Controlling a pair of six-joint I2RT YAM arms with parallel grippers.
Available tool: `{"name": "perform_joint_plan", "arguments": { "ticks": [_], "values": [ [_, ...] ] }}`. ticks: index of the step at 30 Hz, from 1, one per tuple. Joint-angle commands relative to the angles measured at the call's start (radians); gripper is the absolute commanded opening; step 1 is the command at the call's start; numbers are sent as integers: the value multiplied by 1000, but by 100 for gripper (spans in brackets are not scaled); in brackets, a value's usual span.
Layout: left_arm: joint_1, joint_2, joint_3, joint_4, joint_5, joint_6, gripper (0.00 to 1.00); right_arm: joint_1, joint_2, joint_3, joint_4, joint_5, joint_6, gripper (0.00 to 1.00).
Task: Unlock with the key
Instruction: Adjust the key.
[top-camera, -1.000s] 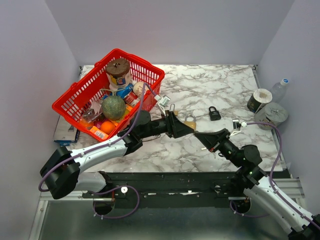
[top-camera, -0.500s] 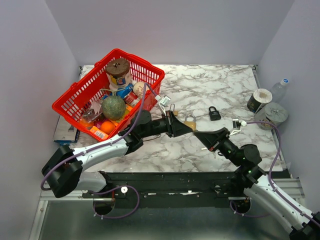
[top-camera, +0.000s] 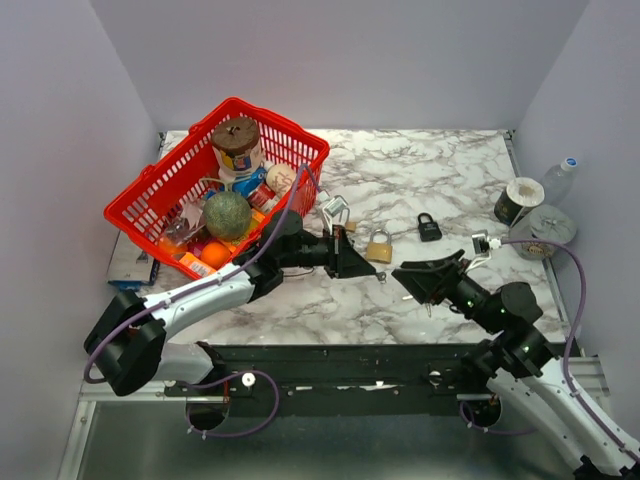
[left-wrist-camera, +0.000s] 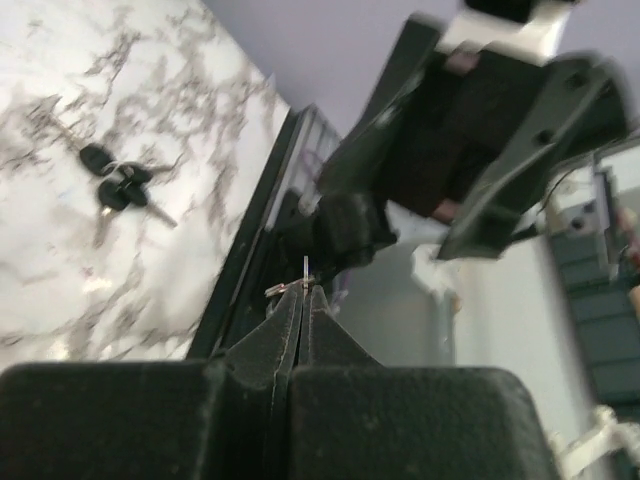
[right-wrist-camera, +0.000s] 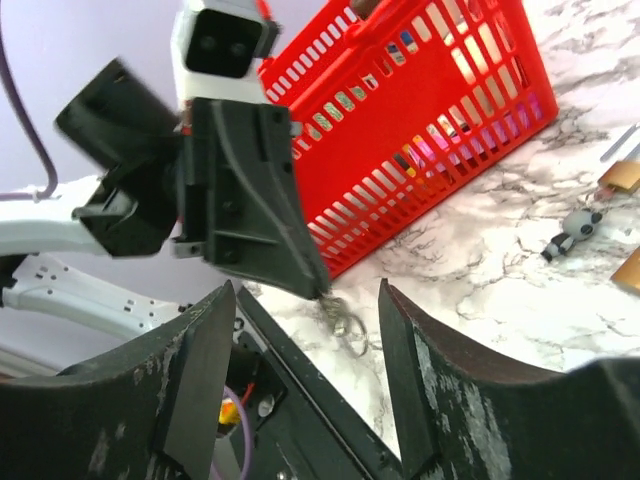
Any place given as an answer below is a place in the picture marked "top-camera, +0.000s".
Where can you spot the brown-lid ice cream cup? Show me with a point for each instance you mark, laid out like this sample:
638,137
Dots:
237,148

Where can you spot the clear plastic water bottle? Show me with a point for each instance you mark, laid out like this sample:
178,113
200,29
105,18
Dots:
558,180

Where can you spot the large brass padlock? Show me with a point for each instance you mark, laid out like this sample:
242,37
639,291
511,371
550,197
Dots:
379,248

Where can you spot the green netted melon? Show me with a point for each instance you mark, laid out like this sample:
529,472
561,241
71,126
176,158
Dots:
227,215

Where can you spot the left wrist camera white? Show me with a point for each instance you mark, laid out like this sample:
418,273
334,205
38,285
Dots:
334,211

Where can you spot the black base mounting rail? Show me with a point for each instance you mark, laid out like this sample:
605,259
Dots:
217,382

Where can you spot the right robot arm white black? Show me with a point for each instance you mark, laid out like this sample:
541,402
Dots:
518,365

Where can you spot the small brass padlock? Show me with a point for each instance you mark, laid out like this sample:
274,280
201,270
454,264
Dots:
347,222

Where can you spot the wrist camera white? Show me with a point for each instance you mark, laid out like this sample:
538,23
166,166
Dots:
483,245
334,211

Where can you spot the black padlock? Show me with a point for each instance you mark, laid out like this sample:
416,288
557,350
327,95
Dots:
428,228

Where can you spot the orange fruit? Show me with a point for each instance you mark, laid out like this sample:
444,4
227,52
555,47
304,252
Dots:
215,254

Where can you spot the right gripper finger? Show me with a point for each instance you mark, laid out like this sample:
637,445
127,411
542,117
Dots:
423,285
435,266

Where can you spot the grey-wrapped toilet paper roll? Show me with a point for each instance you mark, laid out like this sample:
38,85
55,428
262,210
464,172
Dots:
545,222

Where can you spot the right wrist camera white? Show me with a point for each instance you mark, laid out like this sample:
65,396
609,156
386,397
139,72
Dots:
483,245

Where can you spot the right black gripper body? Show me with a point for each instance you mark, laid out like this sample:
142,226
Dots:
462,290

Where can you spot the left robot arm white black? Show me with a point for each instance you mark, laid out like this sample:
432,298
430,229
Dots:
130,343

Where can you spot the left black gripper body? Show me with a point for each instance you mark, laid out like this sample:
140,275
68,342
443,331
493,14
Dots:
332,245

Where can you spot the orange snack box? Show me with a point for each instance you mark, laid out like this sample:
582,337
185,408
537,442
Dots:
195,266

